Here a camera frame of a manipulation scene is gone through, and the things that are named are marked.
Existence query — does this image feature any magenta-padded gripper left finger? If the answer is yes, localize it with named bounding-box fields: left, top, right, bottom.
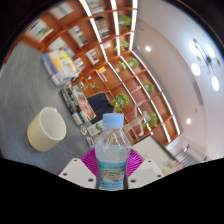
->
left=58, top=148, right=100, bottom=190

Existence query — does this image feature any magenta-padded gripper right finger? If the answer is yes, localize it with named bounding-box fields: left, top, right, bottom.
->
left=126, top=148, right=165, bottom=190

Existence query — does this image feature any clear blue-capped water bottle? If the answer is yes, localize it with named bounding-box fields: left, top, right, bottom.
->
left=94, top=112, right=132, bottom=191

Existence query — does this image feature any grey curtain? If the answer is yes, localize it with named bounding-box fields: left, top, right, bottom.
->
left=174, top=146, right=204, bottom=168

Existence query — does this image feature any cream cup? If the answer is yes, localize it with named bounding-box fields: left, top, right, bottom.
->
left=26, top=106, right=68, bottom=153

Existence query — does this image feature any wooden artist mannequin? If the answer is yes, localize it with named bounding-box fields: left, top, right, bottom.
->
left=122, top=99, right=153, bottom=138

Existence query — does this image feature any dark book stack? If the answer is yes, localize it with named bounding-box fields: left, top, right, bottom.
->
left=59, top=83, right=98, bottom=126

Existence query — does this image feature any dark blue chair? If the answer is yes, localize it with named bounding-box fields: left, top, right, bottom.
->
left=87, top=92, right=116, bottom=125

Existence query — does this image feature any colourful book stack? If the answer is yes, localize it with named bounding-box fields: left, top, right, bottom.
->
left=40, top=49, right=80, bottom=87

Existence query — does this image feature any branched ceiling lamp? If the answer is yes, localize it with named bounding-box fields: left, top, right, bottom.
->
left=189, top=37, right=222, bottom=93

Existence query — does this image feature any wooden wall shelf unit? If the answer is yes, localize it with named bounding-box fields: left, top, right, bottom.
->
left=19, top=0, right=183, bottom=148

